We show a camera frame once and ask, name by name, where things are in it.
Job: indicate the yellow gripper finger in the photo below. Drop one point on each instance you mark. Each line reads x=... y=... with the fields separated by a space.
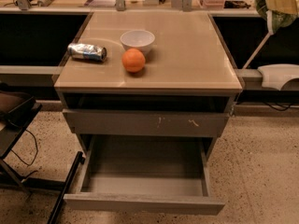
x=283 y=6

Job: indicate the green jalapeno chip bag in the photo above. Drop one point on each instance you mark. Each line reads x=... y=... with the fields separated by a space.
x=274 y=19

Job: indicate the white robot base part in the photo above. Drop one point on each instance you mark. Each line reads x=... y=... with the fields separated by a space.
x=275 y=76

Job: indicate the grey drawer cabinet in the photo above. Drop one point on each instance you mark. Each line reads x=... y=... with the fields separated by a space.
x=187 y=69

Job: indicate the open lower grey drawer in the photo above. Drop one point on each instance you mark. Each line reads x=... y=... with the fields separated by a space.
x=145 y=174

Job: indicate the closed upper grey drawer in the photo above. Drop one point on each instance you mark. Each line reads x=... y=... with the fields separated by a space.
x=145 y=123

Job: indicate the white stick with cap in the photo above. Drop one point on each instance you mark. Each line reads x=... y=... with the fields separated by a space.
x=256 y=51

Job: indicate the white bowl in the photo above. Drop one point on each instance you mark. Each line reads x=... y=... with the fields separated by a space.
x=141 y=40

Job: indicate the orange fruit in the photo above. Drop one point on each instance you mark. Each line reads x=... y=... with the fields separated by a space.
x=133 y=60

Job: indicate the crushed silver soda can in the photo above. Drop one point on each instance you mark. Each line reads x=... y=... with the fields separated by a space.
x=87 y=52

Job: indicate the black side cart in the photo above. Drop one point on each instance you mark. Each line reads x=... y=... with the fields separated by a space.
x=17 y=111

